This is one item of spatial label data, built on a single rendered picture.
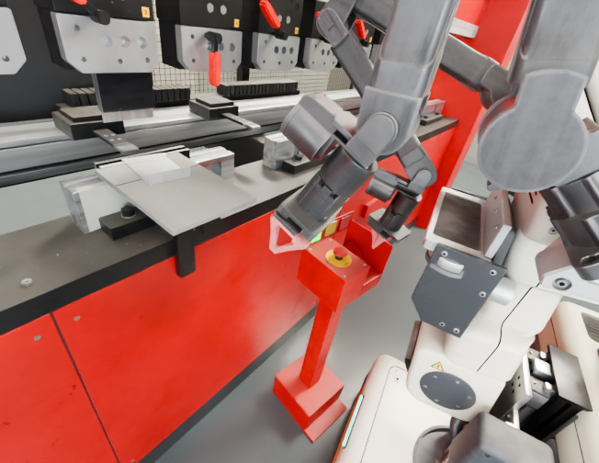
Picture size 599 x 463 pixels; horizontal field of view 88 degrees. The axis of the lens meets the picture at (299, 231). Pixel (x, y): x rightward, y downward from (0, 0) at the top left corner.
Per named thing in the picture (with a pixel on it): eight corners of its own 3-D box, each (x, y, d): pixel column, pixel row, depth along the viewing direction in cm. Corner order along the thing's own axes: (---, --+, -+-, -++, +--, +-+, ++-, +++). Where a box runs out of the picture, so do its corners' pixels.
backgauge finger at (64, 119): (104, 163, 66) (99, 141, 63) (54, 127, 78) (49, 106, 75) (157, 152, 74) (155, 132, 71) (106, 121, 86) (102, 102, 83)
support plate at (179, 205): (173, 236, 49) (172, 231, 48) (96, 174, 61) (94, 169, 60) (256, 202, 61) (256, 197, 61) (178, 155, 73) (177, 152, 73)
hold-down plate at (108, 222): (113, 241, 63) (110, 229, 61) (100, 229, 65) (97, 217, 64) (230, 197, 84) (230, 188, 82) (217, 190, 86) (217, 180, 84)
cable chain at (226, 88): (226, 96, 122) (226, 85, 120) (216, 92, 125) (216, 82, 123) (297, 90, 152) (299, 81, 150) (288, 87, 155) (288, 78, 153)
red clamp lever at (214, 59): (215, 87, 65) (215, 32, 59) (203, 83, 67) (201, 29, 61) (222, 87, 66) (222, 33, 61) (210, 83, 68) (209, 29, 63)
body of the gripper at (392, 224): (379, 212, 87) (392, 192, 82) (408, 237, 83) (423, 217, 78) (366, 219, 83) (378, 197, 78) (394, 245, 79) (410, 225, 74)
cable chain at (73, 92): (73, 109, 86) (69, 94, 84) (64, 103, 89) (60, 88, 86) (191, 99, 111) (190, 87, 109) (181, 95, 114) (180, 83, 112)
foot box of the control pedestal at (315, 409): (312, 443, 117) (318, 428, 110) (272, 390, 131) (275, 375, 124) (347, 409, 129) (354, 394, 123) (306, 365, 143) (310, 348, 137)
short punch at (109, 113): (106, 124, 59) (95, 68, 54) (101, 121, 60) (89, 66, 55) (156, 118, 66) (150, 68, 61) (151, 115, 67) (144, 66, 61)
